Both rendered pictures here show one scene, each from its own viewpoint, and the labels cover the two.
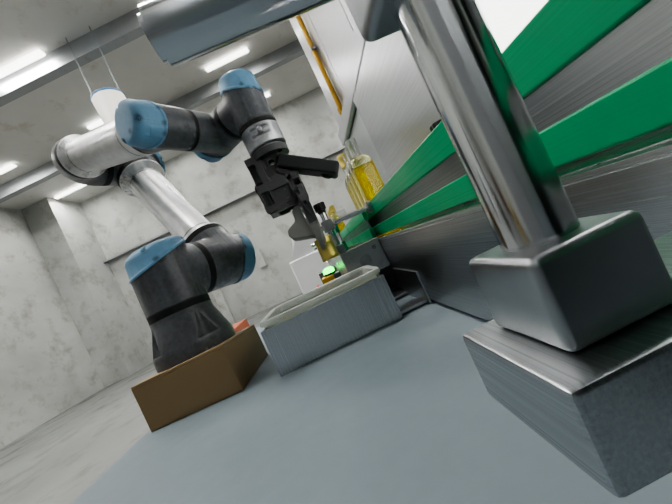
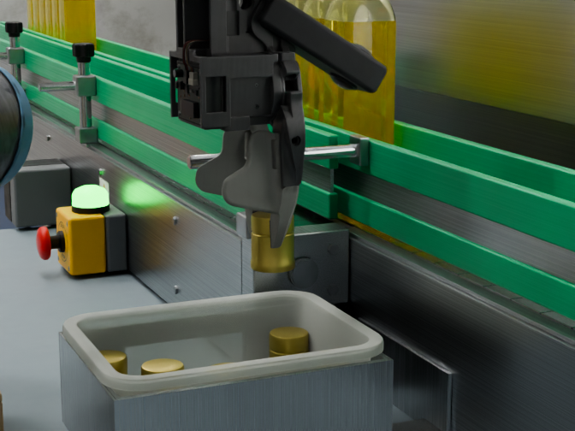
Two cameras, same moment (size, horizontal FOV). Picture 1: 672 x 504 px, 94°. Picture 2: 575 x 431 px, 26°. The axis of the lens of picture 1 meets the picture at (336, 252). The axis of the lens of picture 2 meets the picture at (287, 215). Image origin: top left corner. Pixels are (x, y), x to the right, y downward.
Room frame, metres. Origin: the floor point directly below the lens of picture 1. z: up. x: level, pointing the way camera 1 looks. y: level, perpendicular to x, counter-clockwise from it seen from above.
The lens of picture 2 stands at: (-0.31, 0.33, 1.14)
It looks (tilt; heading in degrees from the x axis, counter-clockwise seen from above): 13 degrees down; 340
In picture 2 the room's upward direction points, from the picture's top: straight up
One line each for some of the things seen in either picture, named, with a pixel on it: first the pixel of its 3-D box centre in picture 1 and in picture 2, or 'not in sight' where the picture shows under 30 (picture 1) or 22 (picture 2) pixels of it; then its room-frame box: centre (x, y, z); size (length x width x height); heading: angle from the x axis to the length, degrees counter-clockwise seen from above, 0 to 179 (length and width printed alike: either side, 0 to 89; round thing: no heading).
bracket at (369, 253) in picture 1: (364, 259); (297, 268); (0.71, -0.05, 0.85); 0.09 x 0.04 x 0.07; 93
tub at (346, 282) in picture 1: (328, 311); (220, 380); (0.59, 0.06, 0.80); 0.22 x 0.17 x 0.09; 93
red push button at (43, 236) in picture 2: not in sight; (51, 242); (1.13, 0.10, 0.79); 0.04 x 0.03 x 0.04; 3
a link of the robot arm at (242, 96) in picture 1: (246, 105); not in sight; (0.60, 0.04, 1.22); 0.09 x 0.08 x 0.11; 56
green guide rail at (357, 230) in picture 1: (342, 241); (94, 80); (1.62, -0.05, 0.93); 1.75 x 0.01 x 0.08; 3
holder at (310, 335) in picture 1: (343, 309); (252, 386); (0.59, 0.03, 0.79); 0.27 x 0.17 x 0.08; 93
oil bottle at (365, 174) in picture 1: (374, 194); (358, 99); (0.82, -0.15, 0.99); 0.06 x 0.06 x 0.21; 3
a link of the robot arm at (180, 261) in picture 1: (168, 274); not in sight; (0.63, 0.32, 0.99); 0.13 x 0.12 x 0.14; 146
